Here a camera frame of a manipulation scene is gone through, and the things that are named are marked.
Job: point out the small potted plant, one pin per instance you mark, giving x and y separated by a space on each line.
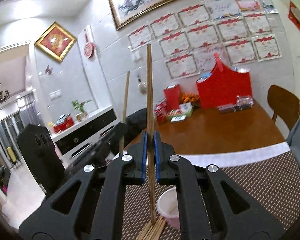
79 106

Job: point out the white small device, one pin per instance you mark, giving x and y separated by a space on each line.
179 118

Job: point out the white sideboard cabinet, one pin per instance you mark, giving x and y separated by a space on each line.
72 142

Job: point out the pink cylindrical cup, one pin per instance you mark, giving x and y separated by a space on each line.
167 207

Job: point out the red felt bag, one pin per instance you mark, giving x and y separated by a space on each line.
223 86

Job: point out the brown polka dot placemat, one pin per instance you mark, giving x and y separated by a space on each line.
211 205

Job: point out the packaged snack bag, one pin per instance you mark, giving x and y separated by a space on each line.
242 103

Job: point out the orange snack packet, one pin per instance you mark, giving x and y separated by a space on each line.
188 98

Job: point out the green flat box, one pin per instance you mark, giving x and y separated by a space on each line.
184 109

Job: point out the brown wooden chair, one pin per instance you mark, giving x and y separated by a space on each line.
284 104

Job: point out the black jacket on chair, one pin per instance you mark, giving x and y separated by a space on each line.
135 124

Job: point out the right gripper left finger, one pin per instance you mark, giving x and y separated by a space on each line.
90 205

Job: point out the wooden chopstick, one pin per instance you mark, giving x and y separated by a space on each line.
150 131
124 111

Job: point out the red round wall ornament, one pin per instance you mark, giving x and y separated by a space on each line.
89 47

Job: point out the red tall box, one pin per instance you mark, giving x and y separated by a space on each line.
172 95

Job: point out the wooden chopsticks pile on mat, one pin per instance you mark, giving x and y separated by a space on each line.
152 231

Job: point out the red container on cabinet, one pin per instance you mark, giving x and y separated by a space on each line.
64 122

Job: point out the red diamond door decoration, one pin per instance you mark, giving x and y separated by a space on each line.
294 14

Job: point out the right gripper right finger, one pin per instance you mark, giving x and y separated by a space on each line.
211 205

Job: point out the red soda can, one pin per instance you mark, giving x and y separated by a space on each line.
161 111

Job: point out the hanging scrub brush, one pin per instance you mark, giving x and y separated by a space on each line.
142 86

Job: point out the gold framed red picture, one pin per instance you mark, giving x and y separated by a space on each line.
56 42

